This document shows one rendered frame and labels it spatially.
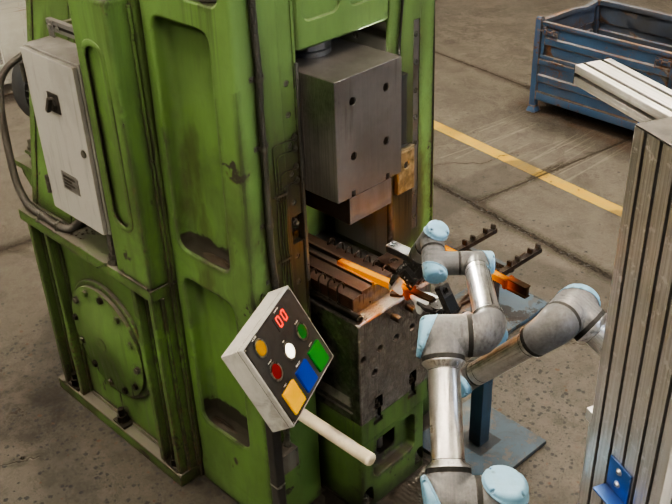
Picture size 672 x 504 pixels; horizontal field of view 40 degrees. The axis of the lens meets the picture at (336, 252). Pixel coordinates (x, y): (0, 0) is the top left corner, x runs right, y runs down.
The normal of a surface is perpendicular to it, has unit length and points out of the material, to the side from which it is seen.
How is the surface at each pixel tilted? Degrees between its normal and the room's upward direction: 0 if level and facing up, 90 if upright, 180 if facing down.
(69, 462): 0
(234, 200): 89
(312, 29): 90
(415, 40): 90
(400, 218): 90
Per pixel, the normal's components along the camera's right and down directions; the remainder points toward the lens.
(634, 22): -0.74, 0.37
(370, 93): 0.71, 0.35
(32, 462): -0.04, -0.85
